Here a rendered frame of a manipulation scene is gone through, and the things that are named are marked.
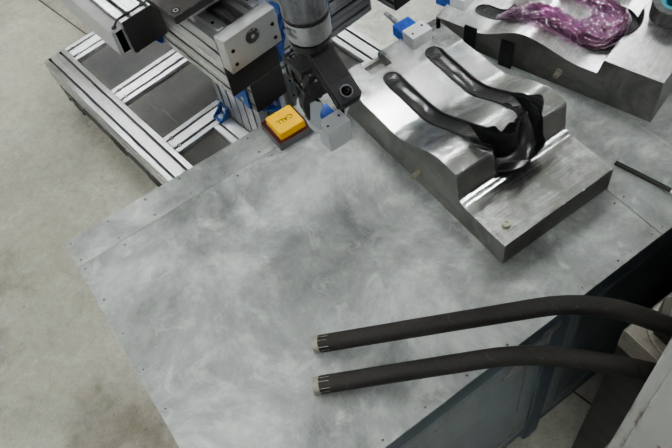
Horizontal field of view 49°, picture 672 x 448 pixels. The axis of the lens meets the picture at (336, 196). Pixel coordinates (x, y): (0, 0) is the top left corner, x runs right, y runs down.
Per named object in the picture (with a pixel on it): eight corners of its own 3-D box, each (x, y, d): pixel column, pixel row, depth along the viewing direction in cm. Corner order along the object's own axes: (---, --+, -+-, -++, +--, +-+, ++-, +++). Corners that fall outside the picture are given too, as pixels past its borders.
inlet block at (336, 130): (293, 112, 143) (288, 93, 139) (314, 100, 145) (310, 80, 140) (331, 152, 136) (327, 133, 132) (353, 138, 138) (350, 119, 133)
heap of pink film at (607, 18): (490, 23, 158) (492, -6, 151) (531, -24, 165) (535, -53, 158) (604, 67, 146) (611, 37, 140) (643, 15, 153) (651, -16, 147)
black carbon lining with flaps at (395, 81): (378, 85, 150) (374, 51, 142) (439, 48, 154) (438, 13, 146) (494, 191, 131) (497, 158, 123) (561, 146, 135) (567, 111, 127)
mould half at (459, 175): (341, 106, 157) (333, 60, 146) (435, 49, 163) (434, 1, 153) (502, 264, 130) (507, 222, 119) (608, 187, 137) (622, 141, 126)
